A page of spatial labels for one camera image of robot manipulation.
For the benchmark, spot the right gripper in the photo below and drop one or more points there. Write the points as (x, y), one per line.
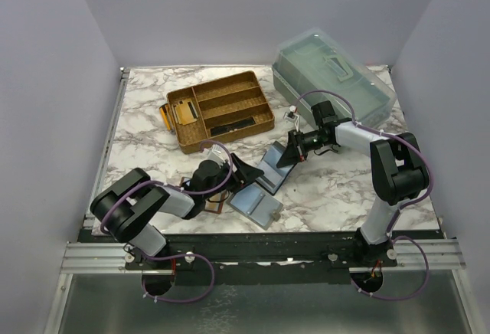
(292, 154)

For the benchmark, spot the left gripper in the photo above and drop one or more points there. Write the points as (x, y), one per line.
(244, 174)

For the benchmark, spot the black card holder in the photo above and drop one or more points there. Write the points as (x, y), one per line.
(273, 177)

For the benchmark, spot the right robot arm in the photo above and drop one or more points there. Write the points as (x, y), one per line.
(398, 171)

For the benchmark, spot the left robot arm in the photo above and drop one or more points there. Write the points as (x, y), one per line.
(126, 208)

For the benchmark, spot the grey card holder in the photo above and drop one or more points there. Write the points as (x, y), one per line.
(257, 205)

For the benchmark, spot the brown card holder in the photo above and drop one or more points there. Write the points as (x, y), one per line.
(215, 204)

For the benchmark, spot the black VIP card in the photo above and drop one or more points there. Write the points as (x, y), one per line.
(230, 127)

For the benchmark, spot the gold cards beside tray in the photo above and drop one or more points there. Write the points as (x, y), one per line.
(163, 109)

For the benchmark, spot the woven rattan divider tray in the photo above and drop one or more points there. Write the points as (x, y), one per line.
(218, 102)

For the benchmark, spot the green clear-lid storage box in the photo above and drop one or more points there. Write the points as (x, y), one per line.
(313, 63)

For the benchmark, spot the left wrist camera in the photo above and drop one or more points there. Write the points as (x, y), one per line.
(217, 154)

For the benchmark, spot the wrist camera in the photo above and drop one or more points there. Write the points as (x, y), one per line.
(217, 154)
(292, 116)

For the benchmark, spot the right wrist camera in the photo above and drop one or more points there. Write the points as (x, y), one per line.
(292, 116)

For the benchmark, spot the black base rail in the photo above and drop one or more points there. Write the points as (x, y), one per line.
(250, 259)

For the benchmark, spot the aluminium frame rail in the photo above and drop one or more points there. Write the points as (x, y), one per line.
(93, 258)

